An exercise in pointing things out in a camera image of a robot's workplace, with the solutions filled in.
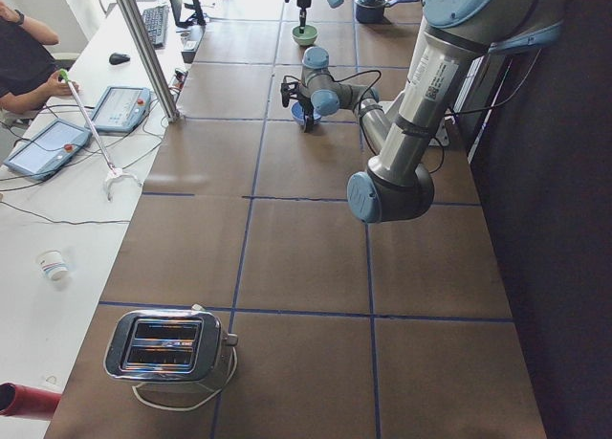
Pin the paper cup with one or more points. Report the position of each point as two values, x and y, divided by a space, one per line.
52 265

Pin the teach pendant tablet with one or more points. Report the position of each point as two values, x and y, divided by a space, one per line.
121 109
49 150

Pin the blue bowl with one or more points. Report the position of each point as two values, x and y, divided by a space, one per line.
299 116

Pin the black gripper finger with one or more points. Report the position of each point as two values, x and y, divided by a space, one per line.
308 123
302 20

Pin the silver toaster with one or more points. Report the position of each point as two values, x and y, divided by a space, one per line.
172 351

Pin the black keyboard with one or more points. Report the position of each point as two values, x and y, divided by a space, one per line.
155 23

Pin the green bowl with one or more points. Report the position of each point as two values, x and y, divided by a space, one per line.
304 36

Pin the black computer mouse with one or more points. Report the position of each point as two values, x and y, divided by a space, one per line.
117 58

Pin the near teach pendant tablet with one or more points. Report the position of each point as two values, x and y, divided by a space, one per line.
49 150

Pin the black monitor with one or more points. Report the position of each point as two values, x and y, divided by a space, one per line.
187 13

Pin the far teach pendant tablet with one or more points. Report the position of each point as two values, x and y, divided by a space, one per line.
121 109

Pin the pink reacher grabber stick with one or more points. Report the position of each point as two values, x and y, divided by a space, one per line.
115 173

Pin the red cylinder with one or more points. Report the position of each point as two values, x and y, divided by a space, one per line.
28 402

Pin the aluminium frame post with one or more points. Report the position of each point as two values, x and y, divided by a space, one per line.
135 25

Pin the blue saucepan with glass lid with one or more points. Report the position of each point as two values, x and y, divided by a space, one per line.
372 11

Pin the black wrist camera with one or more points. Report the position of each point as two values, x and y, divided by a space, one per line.
289 90

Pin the seated person in black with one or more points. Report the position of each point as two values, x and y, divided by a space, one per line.
29 74

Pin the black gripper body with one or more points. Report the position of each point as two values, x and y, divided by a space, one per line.
301 1
306 107

